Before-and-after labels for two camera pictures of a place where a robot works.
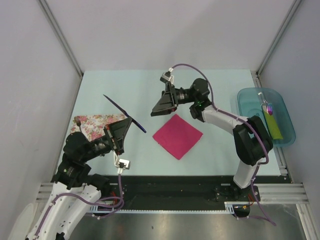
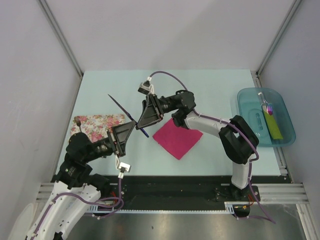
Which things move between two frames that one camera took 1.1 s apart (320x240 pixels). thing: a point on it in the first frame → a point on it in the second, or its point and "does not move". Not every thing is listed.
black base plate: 186,193 does not move
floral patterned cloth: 93,125 does not move
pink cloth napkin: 177,137 does not move
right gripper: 168,100 → 152,113
